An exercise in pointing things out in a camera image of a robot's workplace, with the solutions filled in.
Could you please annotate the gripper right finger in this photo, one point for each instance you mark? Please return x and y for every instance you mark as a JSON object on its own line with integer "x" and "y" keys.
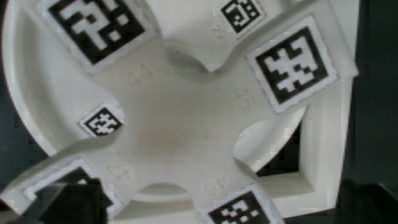
{"x": 368, "y": 203}

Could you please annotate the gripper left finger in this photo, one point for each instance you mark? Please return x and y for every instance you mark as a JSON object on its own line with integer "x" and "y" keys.
{"x": 69, "y": 204}

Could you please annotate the white round table top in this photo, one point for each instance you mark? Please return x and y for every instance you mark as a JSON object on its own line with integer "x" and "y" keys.
{"x": 41, "y": 100}

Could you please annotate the white cross-shaped table base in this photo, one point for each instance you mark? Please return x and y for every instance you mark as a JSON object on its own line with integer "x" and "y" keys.
{"x": 178, "y": 126}

